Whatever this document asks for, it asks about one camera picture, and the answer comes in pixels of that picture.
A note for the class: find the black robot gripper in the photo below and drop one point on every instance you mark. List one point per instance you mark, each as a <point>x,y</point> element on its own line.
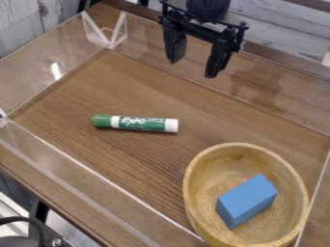
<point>208,20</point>

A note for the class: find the green Expo marker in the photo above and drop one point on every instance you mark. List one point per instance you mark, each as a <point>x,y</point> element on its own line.
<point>137,123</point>

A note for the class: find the black metal table leg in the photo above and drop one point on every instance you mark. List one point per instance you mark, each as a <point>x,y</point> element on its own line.
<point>41,212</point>

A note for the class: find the clear acrylic tray wall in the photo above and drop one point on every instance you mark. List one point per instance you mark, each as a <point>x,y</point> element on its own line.
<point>114,180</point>

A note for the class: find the brown wooden bowl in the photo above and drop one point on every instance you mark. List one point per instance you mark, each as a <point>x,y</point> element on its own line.
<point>221,168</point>

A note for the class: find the blue foam block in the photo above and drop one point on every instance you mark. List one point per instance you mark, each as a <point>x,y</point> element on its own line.
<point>245,201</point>

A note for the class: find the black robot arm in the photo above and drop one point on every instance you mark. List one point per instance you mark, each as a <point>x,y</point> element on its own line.
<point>206,20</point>

